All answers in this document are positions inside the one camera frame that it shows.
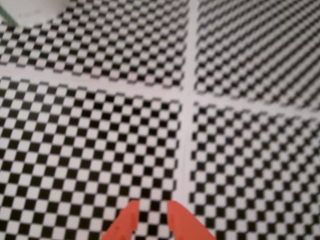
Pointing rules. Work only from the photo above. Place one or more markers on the black white checkerboard paper sheet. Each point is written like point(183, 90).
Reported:
point(250, 175)
point(75, 150)
point(250, 50)
point(100, 37)

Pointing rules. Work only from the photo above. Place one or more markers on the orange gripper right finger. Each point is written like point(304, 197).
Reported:
point(185, 227)

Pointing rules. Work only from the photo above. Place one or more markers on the cream paper cup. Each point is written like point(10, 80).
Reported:
point(37, 10)

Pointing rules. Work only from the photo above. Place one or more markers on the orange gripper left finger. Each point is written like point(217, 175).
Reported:
point(125, 225)

